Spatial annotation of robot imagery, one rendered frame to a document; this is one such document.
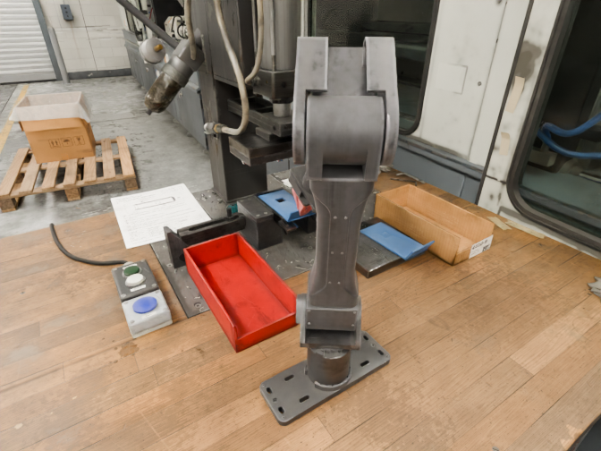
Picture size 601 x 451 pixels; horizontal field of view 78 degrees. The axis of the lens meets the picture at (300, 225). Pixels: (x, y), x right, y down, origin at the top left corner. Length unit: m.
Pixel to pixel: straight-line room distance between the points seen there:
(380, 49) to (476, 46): 0.86
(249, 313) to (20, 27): 9.42
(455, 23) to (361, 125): 0.97
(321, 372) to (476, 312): 0.33
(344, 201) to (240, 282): 0.43
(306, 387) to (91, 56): 9.62
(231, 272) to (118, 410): 0.32
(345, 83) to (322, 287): 0.23
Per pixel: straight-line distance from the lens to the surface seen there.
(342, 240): 0.40
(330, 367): 0.54
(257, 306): 0.70
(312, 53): 0.37
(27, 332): 0.81
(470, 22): 1.25
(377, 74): 0.36
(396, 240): 0.86
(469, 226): 0.95
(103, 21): 9.92
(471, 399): 0.63
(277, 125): 0.75
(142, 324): 0.69
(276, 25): 0.75
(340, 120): 0.33
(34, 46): 9.89
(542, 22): 1.08
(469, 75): 1.24
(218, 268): 0.80
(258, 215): 0.81
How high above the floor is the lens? 1.38
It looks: 31 degrees down
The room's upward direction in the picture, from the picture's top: straight up
